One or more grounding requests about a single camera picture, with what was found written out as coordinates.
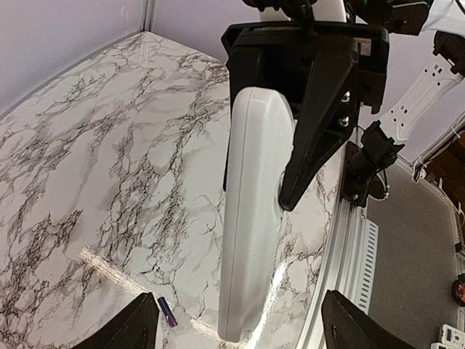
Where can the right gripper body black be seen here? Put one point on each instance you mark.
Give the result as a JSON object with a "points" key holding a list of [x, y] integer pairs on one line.
{"points": [[279, 56]]}

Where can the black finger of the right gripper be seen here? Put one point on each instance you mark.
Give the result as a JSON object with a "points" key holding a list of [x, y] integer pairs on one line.
{"points": [[327, 114]]}

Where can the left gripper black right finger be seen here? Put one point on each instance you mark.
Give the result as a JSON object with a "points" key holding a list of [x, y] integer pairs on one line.
{"points": [[346, 326]]}

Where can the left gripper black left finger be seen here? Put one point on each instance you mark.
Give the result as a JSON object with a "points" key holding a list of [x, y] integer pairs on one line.
{"points": [[135, 326]]}

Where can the white remote control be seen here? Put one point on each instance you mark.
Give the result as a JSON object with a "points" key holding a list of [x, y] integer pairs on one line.
{"points": [[250, 214]]}

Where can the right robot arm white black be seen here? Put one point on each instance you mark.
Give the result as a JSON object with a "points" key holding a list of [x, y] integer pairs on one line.
{"points": [[426, 61]]}

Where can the front aluminium rail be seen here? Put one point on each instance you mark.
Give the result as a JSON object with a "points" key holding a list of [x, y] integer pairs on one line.
{"points": [[348, 265]]}

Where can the left aluminium frame post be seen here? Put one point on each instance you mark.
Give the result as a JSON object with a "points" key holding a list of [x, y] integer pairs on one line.
{"points": [[148, 15]]}

